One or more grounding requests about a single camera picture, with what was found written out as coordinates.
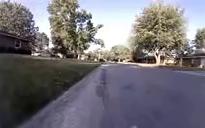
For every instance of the row of trees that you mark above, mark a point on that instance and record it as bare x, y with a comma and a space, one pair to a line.
118, 53

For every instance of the cracked concrete gutter strip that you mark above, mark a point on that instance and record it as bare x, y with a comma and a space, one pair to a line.
80, 100

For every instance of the tall slender tree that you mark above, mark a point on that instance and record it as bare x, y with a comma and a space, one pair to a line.
71, 28

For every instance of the grey asphalt road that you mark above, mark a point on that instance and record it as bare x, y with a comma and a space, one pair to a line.
156, 96

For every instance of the big tree with pale trunk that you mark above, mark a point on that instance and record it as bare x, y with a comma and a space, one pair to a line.
160, 28

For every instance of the green grass lawn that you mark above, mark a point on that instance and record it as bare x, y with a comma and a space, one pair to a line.
26, 80

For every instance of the low house with pale door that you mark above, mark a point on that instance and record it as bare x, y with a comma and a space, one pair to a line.
198, 60

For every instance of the dark low house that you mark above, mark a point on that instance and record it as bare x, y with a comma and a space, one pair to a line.
8, 42

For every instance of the broad round tree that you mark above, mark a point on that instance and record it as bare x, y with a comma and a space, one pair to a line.
11, 18

